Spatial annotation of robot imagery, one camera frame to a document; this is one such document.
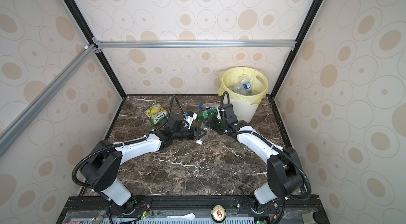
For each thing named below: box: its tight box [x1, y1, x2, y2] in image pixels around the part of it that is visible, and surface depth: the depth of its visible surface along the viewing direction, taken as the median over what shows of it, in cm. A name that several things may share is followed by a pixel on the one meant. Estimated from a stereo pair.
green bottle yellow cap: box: [197, 108, 223, 125], surface depth 105 cm
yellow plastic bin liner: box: [217, 66, 269, 105], surface depth 98 cm
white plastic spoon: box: [167, 212, 196, 220], surface depth 72 cm
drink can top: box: [210, 203, 227, 224], surface depth 64 cm
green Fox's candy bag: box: [144, 104, 169, 126], surface depth 108 cm
